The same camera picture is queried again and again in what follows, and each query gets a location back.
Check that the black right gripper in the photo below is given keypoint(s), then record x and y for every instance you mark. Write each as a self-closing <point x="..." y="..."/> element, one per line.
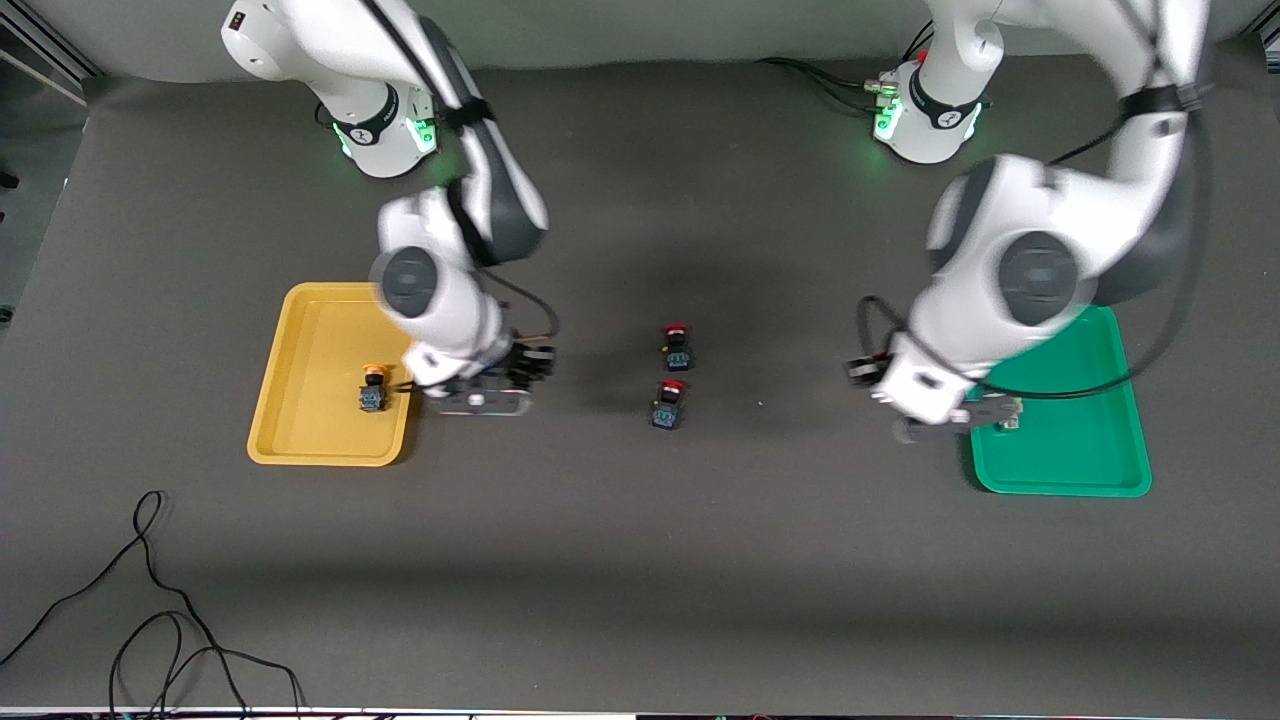
<point x="530" y="362"/>

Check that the green square push button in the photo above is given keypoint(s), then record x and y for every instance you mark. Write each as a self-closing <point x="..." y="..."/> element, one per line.
<point x="1012" y="422"/>

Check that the yellow mushroom push button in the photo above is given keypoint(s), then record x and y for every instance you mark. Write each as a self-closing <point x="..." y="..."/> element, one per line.
<point x="372" y="400"/>

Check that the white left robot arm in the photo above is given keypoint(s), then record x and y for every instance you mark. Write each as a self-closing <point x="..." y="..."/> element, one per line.
<point x="1030" y="270"/>

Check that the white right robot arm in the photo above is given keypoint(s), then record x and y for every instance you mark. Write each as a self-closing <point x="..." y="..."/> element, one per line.
<point x="300" y="40"/>

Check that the red mushroom push button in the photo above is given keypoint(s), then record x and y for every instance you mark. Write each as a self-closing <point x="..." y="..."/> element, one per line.
<point x="678" y="357"/>
<point x="666" y="414"/>

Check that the green plastic tray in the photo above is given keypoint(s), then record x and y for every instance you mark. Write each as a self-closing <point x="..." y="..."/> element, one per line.
<point x="1080" y="450"/>

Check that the yellow plastic tray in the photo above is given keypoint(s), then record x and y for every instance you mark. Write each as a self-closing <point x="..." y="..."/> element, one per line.
<point x="310" y="340"/>

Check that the dark grey table mat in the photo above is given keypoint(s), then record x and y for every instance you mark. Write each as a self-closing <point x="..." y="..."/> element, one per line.
<point x="640" y="600"/>

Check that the aluminium frame strut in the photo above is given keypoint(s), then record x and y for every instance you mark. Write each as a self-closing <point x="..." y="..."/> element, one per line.
<point x="50" y="75"/>

